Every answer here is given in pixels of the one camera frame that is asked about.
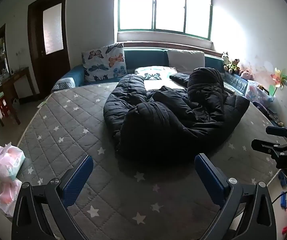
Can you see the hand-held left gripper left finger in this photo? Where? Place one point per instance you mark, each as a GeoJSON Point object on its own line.
{"type": "Point", "coordinates": [78, 180]}

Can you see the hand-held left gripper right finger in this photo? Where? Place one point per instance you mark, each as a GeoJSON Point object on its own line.
{"type": "Point", "coordinates": [209, 177]}

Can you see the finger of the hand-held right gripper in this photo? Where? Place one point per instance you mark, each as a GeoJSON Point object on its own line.
{"type": "Point", "coordinates": [276, 130]}
{"type": "Point", "coordinates": [263, 147]}

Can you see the black down jacket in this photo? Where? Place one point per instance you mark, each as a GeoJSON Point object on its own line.
{"type": "Point", "coordinates": [171, 120]}

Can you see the blue plastic toy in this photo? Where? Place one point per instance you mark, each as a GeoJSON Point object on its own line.
{"type": "Point", "coordinates": [282, 179]}
{"type": "Point", "coordinates": [286, 202]}

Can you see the clear plastic toy box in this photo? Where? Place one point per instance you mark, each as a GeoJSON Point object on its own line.
{"type": "Point", "coordinates": [257, 91]}

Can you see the colourful pinwheel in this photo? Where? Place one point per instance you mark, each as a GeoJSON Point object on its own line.
{"type": "Point", "coordinates": [279, 80]}

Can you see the grey star quilted mattress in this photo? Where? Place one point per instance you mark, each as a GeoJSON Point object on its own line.
{"type": "Point", "coordinates": [83, 120]}

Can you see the pink bear plush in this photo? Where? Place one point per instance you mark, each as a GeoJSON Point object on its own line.
{"type": "Point", "coordinates": [246, 75]}

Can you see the red plastic item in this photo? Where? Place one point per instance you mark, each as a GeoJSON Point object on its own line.
{"type": "Point", "coordinates": [286, 229]}

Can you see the pink tissue pack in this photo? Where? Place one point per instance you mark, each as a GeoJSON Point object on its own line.
{"type": "Point", "coordinates": [7, 197]}
{"type": "Point", "coordinates": [8, 160]}

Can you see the bear plush in green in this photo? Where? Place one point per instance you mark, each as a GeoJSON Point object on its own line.
{"type": "Point", "coordinates": [233, 66]}

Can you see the cow plush toy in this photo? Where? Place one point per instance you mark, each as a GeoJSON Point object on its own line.
{"type": "Point", "coordinates": [226, 60]}

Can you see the patterned blue cloth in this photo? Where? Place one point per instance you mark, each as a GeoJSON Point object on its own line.
{"type": "Point", "coordinates": [62, 83]}

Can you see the red stool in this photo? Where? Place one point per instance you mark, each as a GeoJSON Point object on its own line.
{"type": "Point", "coordinates": [6, 106]}

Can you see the dark wooden door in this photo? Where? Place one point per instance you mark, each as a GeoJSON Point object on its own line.
{"type": "Point", "coordinates": [56, 67]}

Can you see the grey pillow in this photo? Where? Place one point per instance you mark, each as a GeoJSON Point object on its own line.
{"type": "Point", "coordinates": [186, 58]}

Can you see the white butterfly pillow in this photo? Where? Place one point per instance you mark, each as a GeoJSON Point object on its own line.
{"type": "Point", "coordinates": [156, 73]}

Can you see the butterfly print pillow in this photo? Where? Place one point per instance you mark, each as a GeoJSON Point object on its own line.
{"type": "Point", "coordinates": [103, 62]}

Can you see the teal bed frame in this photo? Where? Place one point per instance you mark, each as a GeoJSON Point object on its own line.
{"type": "Point", "coordinates": [146, 57]}

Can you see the green frame window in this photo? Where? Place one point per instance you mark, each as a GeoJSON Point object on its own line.
{"type": "Point", "coordinates": [168, 10]}

